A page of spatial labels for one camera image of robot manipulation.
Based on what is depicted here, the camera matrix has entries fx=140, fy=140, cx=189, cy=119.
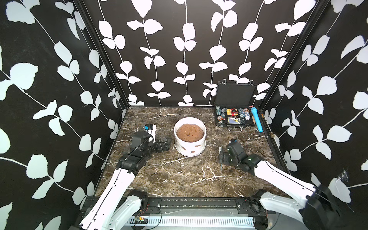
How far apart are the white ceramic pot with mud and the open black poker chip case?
0.23 m

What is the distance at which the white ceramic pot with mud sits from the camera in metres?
0.84

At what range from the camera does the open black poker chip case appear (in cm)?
108
